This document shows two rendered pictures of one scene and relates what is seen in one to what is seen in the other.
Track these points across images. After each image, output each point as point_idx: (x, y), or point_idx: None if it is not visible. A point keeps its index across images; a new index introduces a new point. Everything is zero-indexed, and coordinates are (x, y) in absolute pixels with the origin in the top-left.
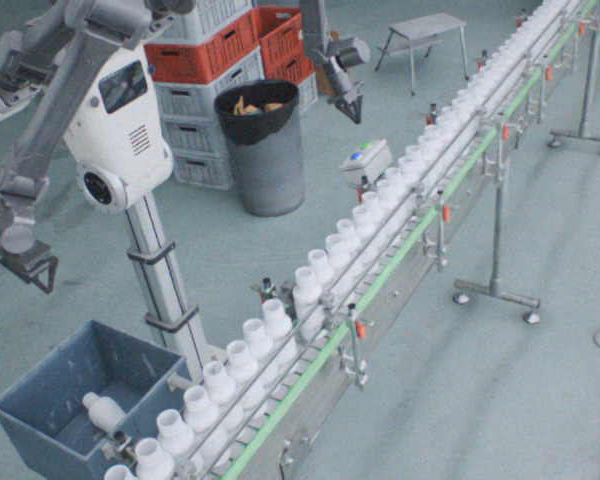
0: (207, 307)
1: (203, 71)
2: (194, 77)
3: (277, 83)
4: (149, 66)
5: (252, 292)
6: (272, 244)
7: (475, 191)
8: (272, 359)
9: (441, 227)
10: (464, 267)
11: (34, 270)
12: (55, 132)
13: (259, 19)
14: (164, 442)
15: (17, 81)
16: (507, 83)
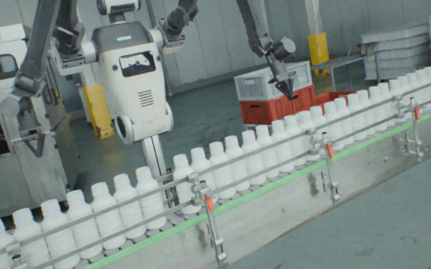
0: (240, 260)
1: (271, 116)
2: (266, 120)
3: None
4: (157, 55)
5: (273, 256)
6: (299, 229)
7: (397, 162)
8: (127, 203)
9: (328, 163)
10: None
11: (26, 136)
12: (36, 45)
13: (328, 99)
14: (15, 230)
15: (67, 47)
16: None
